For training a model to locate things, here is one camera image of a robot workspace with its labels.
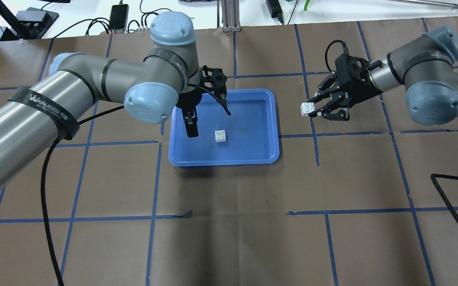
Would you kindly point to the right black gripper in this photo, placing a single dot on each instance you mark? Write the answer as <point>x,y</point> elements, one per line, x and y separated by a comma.
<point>355,94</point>

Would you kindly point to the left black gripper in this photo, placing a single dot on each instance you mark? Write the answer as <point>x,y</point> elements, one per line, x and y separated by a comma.
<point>189,102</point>

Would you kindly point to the white block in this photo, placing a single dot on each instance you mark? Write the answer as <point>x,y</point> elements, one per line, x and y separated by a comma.
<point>307,108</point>
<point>220,136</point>

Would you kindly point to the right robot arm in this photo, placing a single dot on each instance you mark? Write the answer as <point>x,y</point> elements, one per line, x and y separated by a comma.
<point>423,66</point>

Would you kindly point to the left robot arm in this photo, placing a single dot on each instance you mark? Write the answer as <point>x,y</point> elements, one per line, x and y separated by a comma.
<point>168,77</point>

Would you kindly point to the blue plastic tray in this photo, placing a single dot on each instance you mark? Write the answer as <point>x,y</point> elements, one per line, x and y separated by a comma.
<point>252,131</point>

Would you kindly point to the black power adapter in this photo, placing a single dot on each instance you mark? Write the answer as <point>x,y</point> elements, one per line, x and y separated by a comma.
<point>275,10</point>

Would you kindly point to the black smartphone on table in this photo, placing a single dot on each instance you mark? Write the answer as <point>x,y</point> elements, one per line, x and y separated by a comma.
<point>118,17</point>

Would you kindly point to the aluminium frame post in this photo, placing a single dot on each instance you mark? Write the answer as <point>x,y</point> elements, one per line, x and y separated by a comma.
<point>228,14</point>

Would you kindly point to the usb hub with cables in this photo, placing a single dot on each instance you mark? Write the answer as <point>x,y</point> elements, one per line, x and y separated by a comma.
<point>128,30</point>

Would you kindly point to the green handled reacher grabber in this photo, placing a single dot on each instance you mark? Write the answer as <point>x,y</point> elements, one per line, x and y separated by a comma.
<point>345,10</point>

